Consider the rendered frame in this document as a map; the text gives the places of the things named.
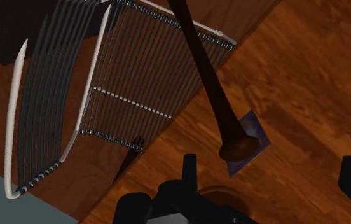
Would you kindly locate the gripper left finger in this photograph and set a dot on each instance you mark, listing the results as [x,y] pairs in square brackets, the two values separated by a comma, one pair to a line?
[189,169]

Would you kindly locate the purple square card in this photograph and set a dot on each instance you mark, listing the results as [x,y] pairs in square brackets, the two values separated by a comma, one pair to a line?
[257,131]

